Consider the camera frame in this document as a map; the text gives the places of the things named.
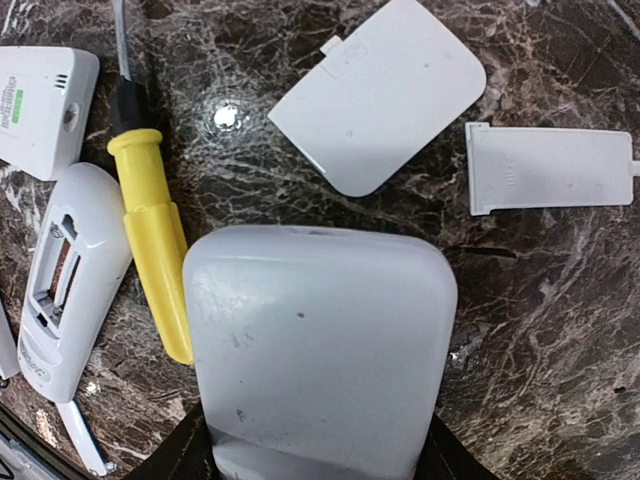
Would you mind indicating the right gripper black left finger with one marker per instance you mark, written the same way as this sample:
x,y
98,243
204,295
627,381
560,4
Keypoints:
x,y
185,454

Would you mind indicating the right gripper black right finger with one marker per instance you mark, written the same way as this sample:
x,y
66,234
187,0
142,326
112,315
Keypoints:
x,y
445,457

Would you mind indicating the small white remote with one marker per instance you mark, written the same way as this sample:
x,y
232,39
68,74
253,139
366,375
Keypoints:
x,y
319,352

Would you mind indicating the slim white QR-code remote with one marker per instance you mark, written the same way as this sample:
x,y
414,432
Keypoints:
x,y
9,365

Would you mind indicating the yellow handled screwdriver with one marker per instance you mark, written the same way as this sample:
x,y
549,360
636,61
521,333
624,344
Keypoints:
x,y
151,219

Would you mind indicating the white remote with battery bay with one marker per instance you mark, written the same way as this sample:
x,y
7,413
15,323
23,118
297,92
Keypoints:
x,y
81,257

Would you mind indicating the white slim remote battery cover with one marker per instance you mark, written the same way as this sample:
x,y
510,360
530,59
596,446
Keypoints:
x,y
527,167

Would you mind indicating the white wide remote battery cover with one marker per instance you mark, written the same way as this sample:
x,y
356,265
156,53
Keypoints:
x,y
379,96

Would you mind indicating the wide white remote control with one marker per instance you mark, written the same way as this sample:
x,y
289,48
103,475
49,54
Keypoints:
x,y
46,96

